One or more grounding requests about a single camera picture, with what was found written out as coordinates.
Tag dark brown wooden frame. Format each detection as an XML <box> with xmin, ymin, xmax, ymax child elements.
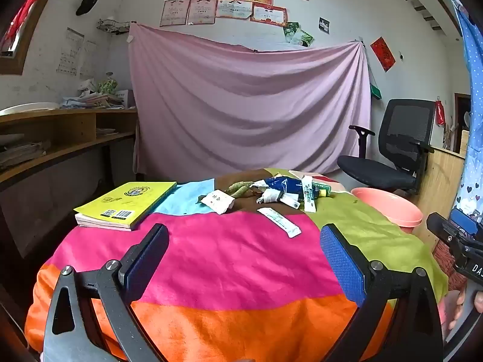
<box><xmin>453</xmin><ymin>94</ymin><xmax>472</xmax><ymax>155</ymax></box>

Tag red flag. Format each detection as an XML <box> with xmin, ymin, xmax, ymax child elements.
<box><xmin>0</xmin><ymin>0</ymin><xmax>50</xmax><ymax>51</ymax></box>

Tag blue foil packet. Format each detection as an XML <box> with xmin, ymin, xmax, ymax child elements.
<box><xmin>263</xmin><ymin>176</ymin><xmax>302</xmax><ymax>197</ymax></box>

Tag white basin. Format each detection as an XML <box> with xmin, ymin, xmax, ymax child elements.
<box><xmin>0</xmin><ymin>102</ymin><xmax>61</xmax><ymax>116</ymax></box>

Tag colourful patchwork blanket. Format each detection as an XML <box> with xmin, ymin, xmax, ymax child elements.
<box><xmin>24</xmin><ymin>168</ymin><xmax>449</xmax><ymax>362</ymax></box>

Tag wall calendar sheet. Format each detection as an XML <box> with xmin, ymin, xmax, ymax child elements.
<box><xmin>79</xmin><ymin>40</ymin><xmax>98</xmax><ymax>80</ymax></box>
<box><xmin>56</xmin><ymin>27</ymin><xmax>84</xmax><ymax>76</ymax></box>

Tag red paper square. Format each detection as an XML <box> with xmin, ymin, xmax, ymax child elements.
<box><xmin>370</xmin><ymin>37</ymin><xmax>396</xmax><ymax>72</ymax></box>

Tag person's right hand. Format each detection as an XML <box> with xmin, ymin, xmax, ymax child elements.
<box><xmin>446</xmin><ymin>290</ymin><xmax>467</xmax><ymax>331</ymax></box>

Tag stack of old newspapers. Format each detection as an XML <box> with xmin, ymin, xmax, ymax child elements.
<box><xmin>0</xmin><ymin>139</ymin><xmax>51</xmax><ymax>168</ymax></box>

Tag green patterned bag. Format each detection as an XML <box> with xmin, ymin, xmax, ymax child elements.
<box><xmin>98</xmin><ymin>76</ymin><xmax>118</xmax><ymax>94</ymax></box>

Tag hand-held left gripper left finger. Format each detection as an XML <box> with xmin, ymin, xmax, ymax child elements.
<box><xmin>41</xmin><ymin>223</ymin><xmax>170</xmax><ymax>362</ymax></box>

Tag long white sachet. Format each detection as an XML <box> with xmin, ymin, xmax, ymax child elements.
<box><xmin>257</xmin><ymin>207</ymin><xmax>302</xmax><ymax>239</ymax></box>

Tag wire wall rack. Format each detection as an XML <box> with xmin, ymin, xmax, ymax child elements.
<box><xmin>96</xmin><ymin>18</ymin><xmax>131</xmax><ymax>35</ymax></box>

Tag blue dotted curtain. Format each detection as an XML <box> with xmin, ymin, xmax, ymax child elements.
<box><xmin>448</xmin><ymin>0</ymin><xmax>483</xmax><ymax>219</ymax></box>

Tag green bean pods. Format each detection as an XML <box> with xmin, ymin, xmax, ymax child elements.
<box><xmin>224</xmin><ymin>181</ymin><xmax>257</xmax><ymax>198</ymax></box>

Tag black office chair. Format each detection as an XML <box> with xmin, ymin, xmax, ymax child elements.
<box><xmin>337</xmin><ymin>99</ymin><xmax>436</xmax><ymax>197</ymax></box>

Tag white paper packet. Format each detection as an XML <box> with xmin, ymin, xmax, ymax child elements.
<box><xmin>199</xmin><ymin>189</ymin><xmax>235</xmax><ymax>215</ymax></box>

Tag black hanging cap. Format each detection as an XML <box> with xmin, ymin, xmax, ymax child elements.
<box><xmin>75</xmin><ymin>0</ymin><xmax>99</xmax><ymax>16</ymax></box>

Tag pink hanging sheet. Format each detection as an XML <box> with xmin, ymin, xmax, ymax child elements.
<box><xmin>128</xmin><ymin>23</ymin><xmax>372</xmax><ymax>182</ymax></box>

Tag pile of papers and books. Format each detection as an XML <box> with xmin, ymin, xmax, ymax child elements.
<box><xmin>60</xmin><ymin>90</ymin><xmax>136</xmax><ymax>110</ymax></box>

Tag wooden window frame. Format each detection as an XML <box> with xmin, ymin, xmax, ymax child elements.
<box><xmin>0</xmin><ymin>0</ymin><xmax>69</xmax><ymax>77</ymax></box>

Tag yellow book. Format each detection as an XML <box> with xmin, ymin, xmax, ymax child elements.
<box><xmin>73</xmin><ymin>181</ymin><xmax>178</xmax><ymax>231</ymax></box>

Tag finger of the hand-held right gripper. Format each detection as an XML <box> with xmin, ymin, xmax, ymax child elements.
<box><xmin>451</xmin><ymin>208</ymin><xmax>481</xmax><ymax>236</ymax></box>
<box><xmin>426</xmin><ymin>212</ymin><xmax>459</xmax><ymax>243</ymax></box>

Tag wooden shelf desk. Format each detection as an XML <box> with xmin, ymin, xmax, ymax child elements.
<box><xmin>0</xmin><ymin>106</ymin><xmax>138</xmax><ymax>193</ymax></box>

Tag white green printed tube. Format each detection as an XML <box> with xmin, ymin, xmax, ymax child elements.
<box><xmin>300</xmin><ymin>175</ymin><xmax>318</xmax><ymax>212</ymax></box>

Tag salmon plastic waste bin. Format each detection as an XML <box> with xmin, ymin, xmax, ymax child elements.
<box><xmin>350</xmin><ymin>187</ymin><xmax>424</xmax><ymax>234</ymax></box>

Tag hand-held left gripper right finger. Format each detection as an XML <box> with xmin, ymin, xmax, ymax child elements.
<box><xmin>319</xmin><ymin>223</ymin><xmax>444</xmax><ymax>362</ymax></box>

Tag white plastic bag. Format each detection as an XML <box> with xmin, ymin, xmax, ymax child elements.
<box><xmin>77</xmin><ymin>79</ymin><xmax>98</xmax><ymax>97</ymax></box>

